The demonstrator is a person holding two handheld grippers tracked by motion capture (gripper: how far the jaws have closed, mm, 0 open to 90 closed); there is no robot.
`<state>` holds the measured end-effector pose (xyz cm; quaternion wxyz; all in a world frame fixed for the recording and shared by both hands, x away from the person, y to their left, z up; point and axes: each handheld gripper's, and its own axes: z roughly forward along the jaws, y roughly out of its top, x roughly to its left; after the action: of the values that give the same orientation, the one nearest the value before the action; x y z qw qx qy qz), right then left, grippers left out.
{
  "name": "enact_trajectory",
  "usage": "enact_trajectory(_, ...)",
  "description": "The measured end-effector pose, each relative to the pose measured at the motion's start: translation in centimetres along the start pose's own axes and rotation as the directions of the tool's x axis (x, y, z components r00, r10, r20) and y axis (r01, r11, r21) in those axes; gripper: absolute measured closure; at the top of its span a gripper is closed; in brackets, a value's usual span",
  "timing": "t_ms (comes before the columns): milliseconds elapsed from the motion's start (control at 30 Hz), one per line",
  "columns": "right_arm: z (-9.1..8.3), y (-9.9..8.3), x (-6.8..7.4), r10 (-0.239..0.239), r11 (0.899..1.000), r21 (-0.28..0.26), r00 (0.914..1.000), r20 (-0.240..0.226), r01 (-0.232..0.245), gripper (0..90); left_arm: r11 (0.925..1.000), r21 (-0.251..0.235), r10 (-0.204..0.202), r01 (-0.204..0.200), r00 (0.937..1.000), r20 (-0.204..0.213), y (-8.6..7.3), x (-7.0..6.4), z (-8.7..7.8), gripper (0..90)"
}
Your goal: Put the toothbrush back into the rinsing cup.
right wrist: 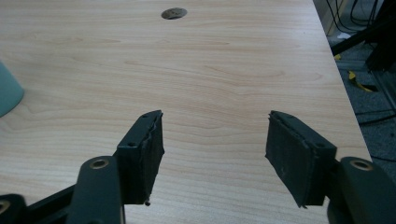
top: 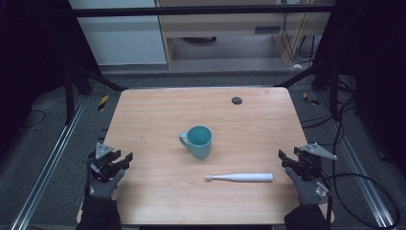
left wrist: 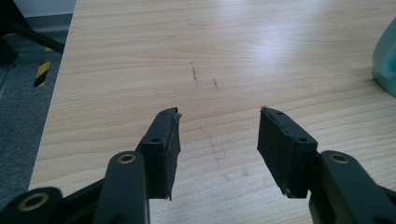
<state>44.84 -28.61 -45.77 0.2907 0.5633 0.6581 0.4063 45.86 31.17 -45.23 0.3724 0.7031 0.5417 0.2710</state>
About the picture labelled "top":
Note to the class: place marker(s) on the black metal stand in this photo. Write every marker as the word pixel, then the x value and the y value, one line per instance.
pixel 76 86
pixel 322 83

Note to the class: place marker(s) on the person's left hand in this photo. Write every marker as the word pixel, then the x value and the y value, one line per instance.
pixel 105 188

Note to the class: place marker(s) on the black horizontal frame bar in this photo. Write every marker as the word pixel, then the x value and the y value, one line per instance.
pixel 198 11

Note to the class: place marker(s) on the light wooden desk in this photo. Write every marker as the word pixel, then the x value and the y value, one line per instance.
pixel 230 30

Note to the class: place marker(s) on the white electric toothbrush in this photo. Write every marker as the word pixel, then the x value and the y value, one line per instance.
pixel 249 177

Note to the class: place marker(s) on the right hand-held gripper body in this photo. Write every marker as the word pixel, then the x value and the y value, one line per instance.
pixel 310 159

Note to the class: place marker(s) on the dark round table grommet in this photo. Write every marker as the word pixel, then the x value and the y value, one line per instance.
pixel 236 100

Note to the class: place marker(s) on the teal mug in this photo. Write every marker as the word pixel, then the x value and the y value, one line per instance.
pixel 199 148

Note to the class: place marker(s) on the white cabinet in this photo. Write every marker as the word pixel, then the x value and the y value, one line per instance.
pixel 118 38

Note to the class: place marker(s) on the aluminium floor rail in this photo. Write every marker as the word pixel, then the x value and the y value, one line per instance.
pixel 354 159
pixel 48 169

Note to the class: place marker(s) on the yellow black striped tape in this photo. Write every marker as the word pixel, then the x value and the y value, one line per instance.
pixel 103 103
pixel 310 99

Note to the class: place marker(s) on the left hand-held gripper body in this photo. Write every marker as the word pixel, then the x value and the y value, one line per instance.
pixel 102 159

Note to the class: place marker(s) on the white plug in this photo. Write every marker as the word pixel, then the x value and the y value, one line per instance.
pixel 297 66

